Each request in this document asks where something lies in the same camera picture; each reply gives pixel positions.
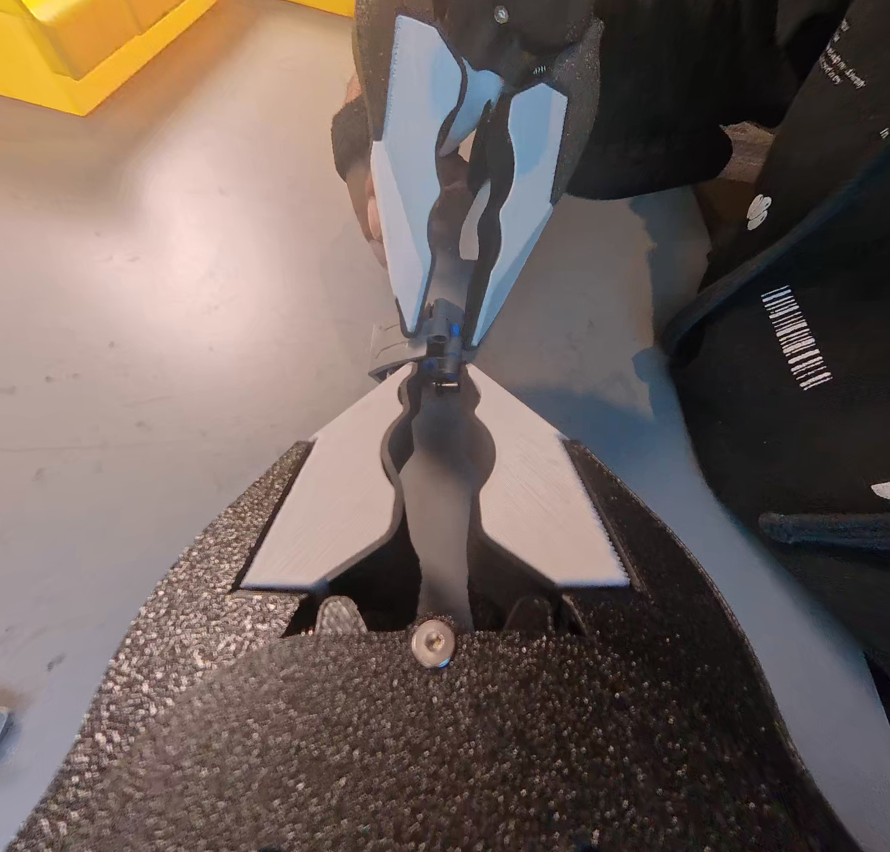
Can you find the person's right hand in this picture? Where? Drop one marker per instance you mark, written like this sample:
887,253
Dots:
368,212

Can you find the grey desk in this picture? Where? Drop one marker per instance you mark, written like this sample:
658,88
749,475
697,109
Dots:
174,309

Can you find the grey toy joint assembly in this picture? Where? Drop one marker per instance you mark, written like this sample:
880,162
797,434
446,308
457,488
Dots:
424,351

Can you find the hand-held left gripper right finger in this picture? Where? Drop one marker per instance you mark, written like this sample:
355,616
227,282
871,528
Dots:
542,511

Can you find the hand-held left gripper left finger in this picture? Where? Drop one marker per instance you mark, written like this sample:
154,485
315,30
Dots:
334,511

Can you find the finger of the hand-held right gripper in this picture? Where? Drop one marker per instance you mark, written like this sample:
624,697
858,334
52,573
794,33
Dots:
535,163
407,170

